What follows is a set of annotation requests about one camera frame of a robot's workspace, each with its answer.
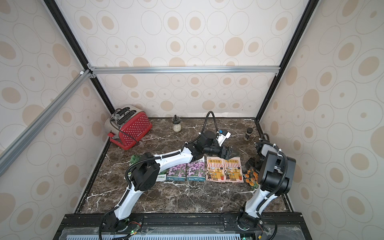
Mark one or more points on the red polka dot toaster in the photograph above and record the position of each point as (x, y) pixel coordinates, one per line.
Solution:
(127, 126)

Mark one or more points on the orange marigold seed packet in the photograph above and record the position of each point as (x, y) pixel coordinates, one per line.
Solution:
(251, 178)

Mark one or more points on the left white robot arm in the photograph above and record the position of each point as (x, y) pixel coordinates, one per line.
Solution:
(142, 175)

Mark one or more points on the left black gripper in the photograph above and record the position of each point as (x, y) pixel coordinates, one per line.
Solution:
(225, 154)

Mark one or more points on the aluminium rail left side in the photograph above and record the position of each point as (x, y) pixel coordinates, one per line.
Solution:
(27, 136)

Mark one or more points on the horizontal aluminium rail back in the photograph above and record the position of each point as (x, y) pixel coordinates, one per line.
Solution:
(186, 70)

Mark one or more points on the black base frame front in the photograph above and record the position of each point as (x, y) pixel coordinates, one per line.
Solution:
(219, 226)

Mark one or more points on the pink cosmos flower seed packet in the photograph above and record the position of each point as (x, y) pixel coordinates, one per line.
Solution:
(177, 173)

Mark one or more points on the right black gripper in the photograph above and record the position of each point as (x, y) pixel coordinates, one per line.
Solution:
(252, 163)

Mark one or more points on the green fruit seed packet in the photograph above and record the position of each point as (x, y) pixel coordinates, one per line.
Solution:
(134, 159)
(162, 176)

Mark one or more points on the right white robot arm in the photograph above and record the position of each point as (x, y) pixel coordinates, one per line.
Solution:
(275, 178)

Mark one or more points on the dark spice bottle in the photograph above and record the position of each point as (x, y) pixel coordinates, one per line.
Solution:
(248, 134)

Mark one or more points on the small glass jar black lid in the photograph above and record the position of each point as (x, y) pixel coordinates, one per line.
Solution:
(176, 120)

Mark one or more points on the pink illustrated sunflower seed packet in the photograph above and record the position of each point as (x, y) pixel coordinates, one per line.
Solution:
(215, 170)

